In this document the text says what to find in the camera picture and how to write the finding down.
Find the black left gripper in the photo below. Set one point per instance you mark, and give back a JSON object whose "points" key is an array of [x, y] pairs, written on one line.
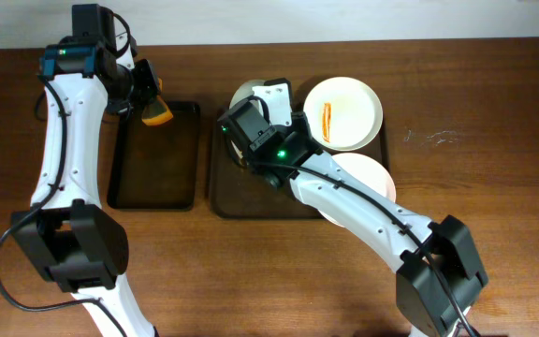
{"points": [[145, 81]]}

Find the orange green sponge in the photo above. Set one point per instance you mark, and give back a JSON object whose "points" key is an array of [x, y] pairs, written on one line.
{"points": [[156, 111]]}

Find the white plate with ketchup streak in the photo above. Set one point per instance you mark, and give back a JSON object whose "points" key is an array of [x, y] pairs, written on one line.
{"points": [[244, 90]]}

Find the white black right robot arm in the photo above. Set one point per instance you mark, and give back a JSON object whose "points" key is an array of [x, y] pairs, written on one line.
{"points": [[439, 274]]}

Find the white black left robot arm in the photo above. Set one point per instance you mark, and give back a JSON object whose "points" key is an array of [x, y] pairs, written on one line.
{"points": [[65, 233]]}

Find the small dark brown tray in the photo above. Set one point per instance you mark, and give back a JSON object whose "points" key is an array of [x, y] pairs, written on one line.
{"points": [[154, 167]]}

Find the large dark brown tray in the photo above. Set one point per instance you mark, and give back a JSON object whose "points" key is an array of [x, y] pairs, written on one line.
{"points": [[261, 189]]}

